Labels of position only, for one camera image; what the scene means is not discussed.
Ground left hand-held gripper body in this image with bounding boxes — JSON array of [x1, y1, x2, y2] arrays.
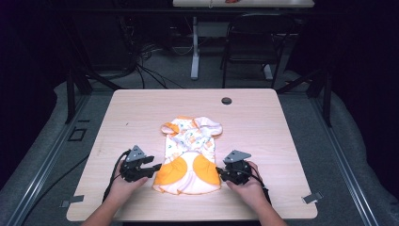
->
[[119, 144, 155, 183]]

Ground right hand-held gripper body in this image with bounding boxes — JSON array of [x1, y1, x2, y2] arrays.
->
[[220, 150, 253, 186]]

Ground orange and white baby garment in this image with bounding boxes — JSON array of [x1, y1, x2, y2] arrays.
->
[[152, 115, 224, 196]]

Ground person's left hand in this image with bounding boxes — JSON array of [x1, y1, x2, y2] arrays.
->
[[108, 160, 150, 203]]

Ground person's right hand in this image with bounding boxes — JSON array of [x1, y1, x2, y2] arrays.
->
[[225, 160, 268, 208]]

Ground grey tape strip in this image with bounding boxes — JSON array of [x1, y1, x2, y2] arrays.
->
[[301, 191, 324, 204], [59, 194, 86, 208]]

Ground black metal stand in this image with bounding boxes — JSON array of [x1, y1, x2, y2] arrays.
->
[[276, 67, 333, 128], [46, 0, 123, 124]]

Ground black chair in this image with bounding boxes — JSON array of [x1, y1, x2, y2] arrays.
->
[[219, 12, 296, 89]]

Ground white table leg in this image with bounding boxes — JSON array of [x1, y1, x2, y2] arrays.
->
[[190, 16, 200, 81]]

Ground white table top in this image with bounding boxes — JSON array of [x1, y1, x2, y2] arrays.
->
[[172, 0, 315, 8]]

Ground black cable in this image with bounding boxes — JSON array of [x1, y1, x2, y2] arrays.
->
[[102, 149, 132, 203], [248, 165, 272, 205]]

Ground black floor cables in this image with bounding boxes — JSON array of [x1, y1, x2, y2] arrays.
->
[[125, 43, 186, 90]]

